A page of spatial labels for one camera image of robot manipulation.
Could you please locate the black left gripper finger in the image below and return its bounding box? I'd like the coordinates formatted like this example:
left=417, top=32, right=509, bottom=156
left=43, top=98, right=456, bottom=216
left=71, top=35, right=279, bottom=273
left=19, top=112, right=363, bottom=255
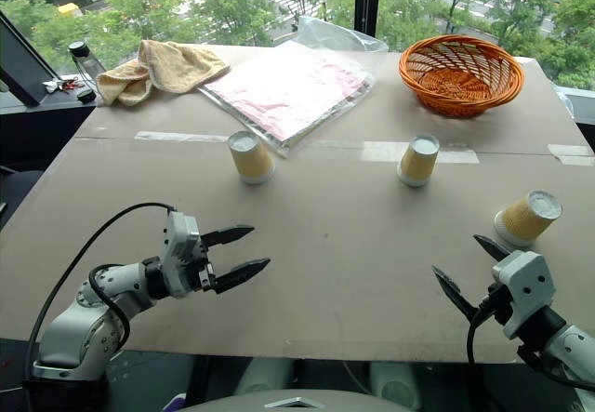
left=200, top=225, right=257, bottom=248
left=211, top=257, right=272, bottom=297

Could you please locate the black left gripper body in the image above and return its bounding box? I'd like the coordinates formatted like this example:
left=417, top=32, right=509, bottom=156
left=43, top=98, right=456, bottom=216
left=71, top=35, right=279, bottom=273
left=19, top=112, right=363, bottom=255
left=185, top=233, right=218, bottom=296

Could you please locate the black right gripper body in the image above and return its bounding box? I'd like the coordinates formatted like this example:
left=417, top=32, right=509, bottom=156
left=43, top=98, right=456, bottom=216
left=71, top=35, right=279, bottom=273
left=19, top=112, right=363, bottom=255
left=469, top=281, right=513, bottom=326

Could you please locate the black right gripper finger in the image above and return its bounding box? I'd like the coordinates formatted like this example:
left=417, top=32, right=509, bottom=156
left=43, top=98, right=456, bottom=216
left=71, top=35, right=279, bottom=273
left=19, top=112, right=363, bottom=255
left=431, top=264, right=481, bottom=324
left=472, top=233, right=513, bottom=263

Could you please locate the yellow ribbed paper cup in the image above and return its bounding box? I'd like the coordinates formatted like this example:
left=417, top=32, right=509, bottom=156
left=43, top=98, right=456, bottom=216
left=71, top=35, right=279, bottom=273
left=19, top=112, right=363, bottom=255
left=493, top=190, right=564, bottom=248
left=396, top=134, right=442, bottom=188
left=227, top=130, right=276, bottom=186

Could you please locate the pale rounded shape under table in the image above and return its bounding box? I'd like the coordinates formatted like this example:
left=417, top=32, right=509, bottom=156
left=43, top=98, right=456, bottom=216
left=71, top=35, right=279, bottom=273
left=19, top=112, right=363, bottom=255
left=233, top=358, right=295, bottom=395
left=368, top=362, right=423, bottom=409

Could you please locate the clear tape strip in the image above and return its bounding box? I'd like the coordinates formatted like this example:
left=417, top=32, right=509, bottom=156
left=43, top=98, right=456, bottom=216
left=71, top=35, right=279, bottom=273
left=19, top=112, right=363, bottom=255
left=547, top=143, right=595, bottom=167

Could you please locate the silver robot torso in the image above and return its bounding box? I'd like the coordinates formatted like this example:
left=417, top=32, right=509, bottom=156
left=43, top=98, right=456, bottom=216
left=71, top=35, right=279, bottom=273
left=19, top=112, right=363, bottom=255
left=178, top=387, right=420, bottom=412

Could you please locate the clear bag with pink sheets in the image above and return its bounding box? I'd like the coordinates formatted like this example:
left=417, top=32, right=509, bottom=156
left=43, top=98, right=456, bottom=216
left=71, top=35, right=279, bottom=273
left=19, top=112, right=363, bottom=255
left=196, top=50, right=377, bottom=160

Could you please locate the orange woven basket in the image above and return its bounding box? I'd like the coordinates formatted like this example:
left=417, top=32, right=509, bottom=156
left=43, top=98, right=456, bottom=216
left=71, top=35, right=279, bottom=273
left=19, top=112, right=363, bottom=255
left=397, top=34, right=527, bottom=119

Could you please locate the beige cloth towel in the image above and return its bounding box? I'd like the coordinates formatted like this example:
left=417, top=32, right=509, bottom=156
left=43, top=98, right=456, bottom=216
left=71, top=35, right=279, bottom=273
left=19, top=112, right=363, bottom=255
left=95, top=39, right=231, bottom=108

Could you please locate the crumpled clear plastic bag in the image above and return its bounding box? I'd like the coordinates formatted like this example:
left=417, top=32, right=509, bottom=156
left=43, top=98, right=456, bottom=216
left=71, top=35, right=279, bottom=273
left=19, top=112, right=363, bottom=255
left=296, top=14, right=390, bottom=56

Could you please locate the clear bottle with black cap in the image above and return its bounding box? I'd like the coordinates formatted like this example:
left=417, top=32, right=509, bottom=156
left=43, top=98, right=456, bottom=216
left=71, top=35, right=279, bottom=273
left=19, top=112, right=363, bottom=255
left=67, top=40, right=107, bottom=79

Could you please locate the bunch of keys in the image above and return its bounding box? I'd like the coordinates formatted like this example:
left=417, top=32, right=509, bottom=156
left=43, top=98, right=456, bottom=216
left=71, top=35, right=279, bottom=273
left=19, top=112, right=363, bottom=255
left=42, top=76, right=81, bottom=94

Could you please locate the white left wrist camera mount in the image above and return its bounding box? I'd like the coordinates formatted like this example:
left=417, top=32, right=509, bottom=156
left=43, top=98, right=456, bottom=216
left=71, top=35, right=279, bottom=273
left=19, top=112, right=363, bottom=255
left=159, top=210, right=205, bottom=299

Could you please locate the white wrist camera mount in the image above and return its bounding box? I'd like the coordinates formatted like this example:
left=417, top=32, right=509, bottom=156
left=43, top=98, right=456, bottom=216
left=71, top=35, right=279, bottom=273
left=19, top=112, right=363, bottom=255
left=159, top=210, right=205, bottom=299
left=491, top=249, right=558, bottom=341

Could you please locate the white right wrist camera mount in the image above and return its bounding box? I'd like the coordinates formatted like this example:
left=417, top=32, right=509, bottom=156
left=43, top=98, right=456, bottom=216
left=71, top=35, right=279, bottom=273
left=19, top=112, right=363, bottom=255
left=491, top=249, right=558, bottom=341

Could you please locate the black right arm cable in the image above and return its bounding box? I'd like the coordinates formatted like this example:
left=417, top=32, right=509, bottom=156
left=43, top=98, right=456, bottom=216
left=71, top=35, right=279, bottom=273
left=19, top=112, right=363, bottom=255
left=466, top=290, right=595, bottom=393

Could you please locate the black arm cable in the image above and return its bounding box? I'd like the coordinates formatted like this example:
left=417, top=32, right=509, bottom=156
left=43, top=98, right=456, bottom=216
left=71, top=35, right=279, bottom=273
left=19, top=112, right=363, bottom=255
left=24, top=202, right=178, bottom=381
left=466, top=290, right=595, bottom=393

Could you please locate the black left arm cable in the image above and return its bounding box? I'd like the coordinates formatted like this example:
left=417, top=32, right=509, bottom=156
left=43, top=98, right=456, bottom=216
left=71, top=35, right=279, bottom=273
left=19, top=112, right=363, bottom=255
left=24, top=202, right=178, bottom=381

